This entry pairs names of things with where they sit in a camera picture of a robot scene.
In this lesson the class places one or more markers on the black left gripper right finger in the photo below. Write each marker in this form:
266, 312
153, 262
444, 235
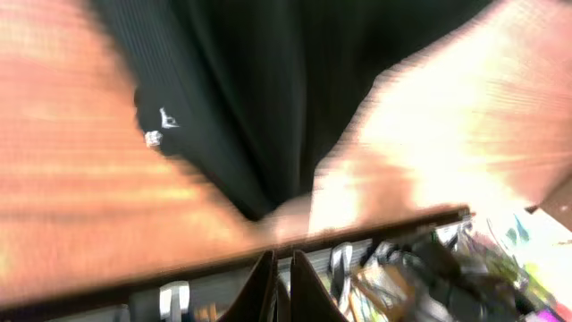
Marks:
309, 300

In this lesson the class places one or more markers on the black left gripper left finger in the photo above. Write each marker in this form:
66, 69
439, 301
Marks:
256, 299

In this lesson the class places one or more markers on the black garment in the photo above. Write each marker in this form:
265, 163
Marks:
255, 93

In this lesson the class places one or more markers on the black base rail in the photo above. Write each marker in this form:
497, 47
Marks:
178, 301

